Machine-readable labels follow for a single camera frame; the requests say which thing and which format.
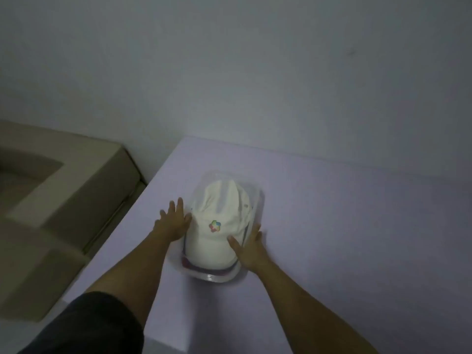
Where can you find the person's left hand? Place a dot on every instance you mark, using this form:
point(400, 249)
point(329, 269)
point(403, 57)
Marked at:
point(171, 224)

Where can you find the person's black shirt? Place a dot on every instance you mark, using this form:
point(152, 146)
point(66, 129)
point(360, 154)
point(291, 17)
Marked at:
point(92, 328)

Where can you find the person's left forearm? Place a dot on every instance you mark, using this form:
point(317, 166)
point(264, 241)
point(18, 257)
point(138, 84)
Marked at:
point(136, 276)

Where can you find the clear plastic lid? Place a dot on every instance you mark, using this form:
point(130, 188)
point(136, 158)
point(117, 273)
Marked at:
point(228, 176)

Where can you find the clear plastic container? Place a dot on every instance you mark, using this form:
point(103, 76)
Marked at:
point(260, 202)

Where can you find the person's right hand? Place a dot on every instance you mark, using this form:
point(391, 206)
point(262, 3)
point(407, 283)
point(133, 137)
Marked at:
point(252, 254)

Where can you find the person's right forearm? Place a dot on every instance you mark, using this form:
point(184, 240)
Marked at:
point(302, 313)

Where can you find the red cap with black patch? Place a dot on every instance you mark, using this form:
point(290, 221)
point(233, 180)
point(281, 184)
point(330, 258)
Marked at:
point(210, 270)

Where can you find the white cap with colourful logo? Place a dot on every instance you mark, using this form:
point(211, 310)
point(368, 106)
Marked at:
point(217, 217)

